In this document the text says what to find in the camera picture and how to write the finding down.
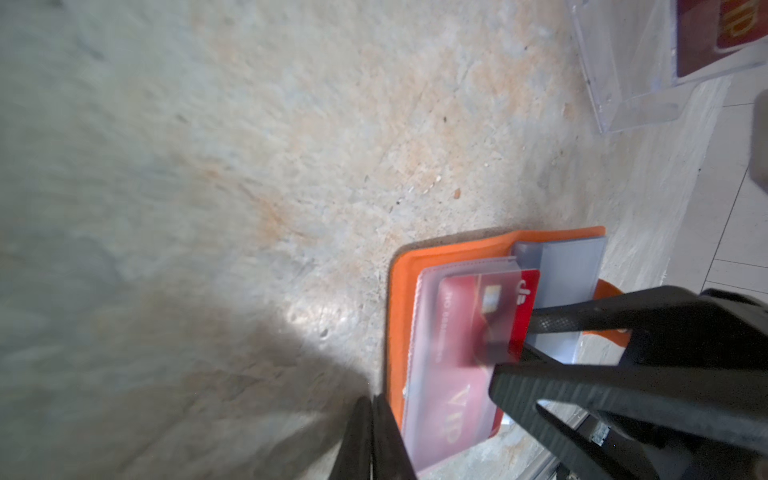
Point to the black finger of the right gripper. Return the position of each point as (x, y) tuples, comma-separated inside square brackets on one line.
[(680, 422), (672, 327)]

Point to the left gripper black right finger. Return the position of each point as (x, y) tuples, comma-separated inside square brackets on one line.
[(390, 457)]

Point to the clear acrylic card display stand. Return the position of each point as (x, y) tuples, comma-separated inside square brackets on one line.
[(628, 55)]

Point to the red vip card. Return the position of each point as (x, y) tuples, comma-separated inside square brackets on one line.
[(476, 322), (708, 31)]

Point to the orange card holder wallet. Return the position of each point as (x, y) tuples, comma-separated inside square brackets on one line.
[(569, 262)]

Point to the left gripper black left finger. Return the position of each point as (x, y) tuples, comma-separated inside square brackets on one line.
[(353, 460)]

